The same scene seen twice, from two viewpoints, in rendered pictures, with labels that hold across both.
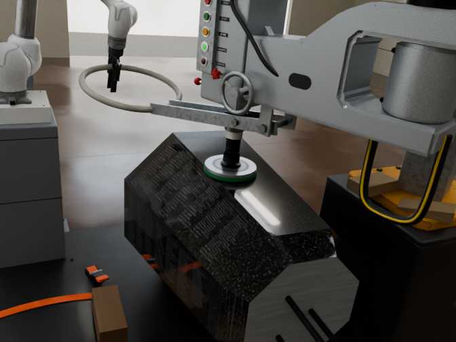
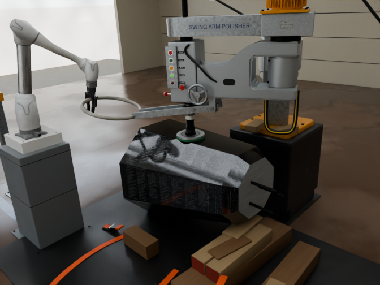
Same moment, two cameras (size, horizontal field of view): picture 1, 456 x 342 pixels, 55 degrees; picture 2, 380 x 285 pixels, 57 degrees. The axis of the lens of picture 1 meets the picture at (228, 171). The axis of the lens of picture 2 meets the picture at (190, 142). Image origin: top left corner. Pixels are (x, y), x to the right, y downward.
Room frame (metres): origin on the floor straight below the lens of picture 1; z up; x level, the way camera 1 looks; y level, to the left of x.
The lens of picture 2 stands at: (-0.71, 0.86, 1.76)
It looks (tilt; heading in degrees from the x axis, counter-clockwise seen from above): 21 degrees down; 340
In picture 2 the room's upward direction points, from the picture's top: 3 degrees counter-clockwise
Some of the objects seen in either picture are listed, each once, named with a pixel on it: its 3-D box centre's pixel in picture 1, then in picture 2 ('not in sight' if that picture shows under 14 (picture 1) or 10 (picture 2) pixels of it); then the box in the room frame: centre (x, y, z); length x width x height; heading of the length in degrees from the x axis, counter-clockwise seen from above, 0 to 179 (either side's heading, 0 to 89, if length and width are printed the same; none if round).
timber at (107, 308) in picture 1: (108, 317); (141, 241); (1.57, 0.48, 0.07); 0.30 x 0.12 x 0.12; 24
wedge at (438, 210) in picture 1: (426, 206); (284, 128); (1.57, -0.79, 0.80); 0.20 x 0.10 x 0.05; 63
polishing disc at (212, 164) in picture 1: (230, 165); (190, 134); (1.67, -0.01, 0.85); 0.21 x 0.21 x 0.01
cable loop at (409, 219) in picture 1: (397, 175); (280, 112); (1.24, -0.51, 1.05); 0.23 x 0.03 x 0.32; 50
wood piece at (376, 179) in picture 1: (372, 184); (255, 125); (1.73, -0.62, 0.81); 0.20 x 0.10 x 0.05; 124
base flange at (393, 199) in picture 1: (421, 192); (276, 123); (1.79, -0.87, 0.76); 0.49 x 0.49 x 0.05; 26
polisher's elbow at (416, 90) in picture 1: (423, 80); (282, 70); (1.25, -0.51, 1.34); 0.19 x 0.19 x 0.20
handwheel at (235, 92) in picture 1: (243, 91); (199, 93); (1.50, -0.02, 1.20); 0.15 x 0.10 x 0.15; 50
